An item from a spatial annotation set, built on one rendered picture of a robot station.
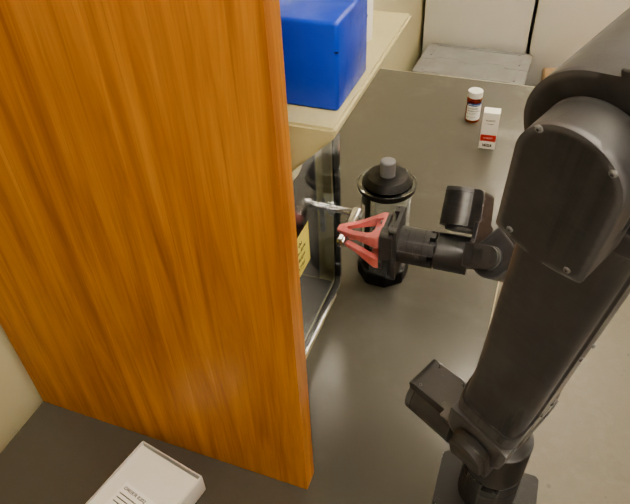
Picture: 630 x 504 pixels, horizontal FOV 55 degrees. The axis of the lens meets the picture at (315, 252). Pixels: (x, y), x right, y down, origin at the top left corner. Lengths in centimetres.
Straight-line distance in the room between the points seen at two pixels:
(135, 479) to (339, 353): 40
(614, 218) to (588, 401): 216
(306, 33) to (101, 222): 31
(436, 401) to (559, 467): 159
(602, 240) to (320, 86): 44
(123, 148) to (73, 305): 31
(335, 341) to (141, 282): 49
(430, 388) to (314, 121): 29
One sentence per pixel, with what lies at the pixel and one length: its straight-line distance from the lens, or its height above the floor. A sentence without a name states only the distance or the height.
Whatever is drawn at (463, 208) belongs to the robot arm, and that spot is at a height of 127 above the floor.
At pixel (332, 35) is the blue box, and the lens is 60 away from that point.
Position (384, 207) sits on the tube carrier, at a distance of 112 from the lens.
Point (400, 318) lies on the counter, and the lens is 119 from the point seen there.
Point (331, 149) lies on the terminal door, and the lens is 95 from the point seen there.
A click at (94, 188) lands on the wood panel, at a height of 144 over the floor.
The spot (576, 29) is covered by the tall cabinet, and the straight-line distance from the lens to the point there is 384.
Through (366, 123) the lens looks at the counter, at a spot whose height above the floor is 94.
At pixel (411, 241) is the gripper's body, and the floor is 122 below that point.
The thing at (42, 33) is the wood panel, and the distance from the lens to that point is 62.
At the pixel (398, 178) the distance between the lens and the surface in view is 112.
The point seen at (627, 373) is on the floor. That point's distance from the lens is 250.
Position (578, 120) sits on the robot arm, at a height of 172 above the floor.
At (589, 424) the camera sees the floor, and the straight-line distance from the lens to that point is 231.
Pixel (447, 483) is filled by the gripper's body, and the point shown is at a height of 119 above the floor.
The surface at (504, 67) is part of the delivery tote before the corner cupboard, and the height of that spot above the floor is 32.
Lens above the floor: 181
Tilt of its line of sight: 41 degrees down
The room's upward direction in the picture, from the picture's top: 3 degrees counter-clockwise
